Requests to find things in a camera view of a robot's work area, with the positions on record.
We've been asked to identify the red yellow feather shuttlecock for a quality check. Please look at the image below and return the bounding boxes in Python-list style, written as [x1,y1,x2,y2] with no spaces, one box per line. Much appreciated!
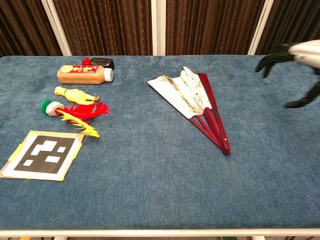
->
[40,99,111,139]

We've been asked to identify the paper folding fan red ribs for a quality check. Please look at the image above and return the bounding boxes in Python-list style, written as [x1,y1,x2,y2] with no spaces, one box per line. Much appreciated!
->
[146,65,232,156]

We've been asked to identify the white partition post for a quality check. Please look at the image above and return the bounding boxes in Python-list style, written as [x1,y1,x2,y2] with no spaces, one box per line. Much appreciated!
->
[247,0,275,56]
[40,0,73,57]
[150,0,167,56]

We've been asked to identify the yellow rubber chicken toy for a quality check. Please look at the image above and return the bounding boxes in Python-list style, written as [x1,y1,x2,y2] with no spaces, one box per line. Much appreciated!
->
[54,86,100,106]

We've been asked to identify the black white marker card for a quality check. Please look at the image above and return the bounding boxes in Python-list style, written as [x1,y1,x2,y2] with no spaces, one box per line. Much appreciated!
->
[0,129,85,182]

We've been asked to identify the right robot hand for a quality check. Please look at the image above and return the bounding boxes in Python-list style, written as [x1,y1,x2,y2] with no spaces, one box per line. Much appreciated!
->
[255,39,320,109]

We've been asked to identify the blue table cloth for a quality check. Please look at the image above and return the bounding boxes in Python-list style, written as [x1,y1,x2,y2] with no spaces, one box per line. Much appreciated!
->
[0,54,320,231]

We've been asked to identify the orange bottle red label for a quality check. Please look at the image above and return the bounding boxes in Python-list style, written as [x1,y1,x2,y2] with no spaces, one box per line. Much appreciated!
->
[56,64,115,85]

